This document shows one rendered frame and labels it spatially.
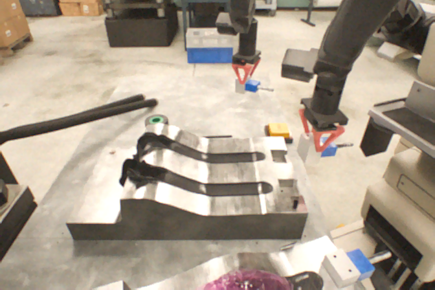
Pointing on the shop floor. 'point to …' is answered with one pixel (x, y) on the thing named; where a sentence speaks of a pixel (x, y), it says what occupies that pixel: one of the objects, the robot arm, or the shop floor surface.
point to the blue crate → (210, 55)
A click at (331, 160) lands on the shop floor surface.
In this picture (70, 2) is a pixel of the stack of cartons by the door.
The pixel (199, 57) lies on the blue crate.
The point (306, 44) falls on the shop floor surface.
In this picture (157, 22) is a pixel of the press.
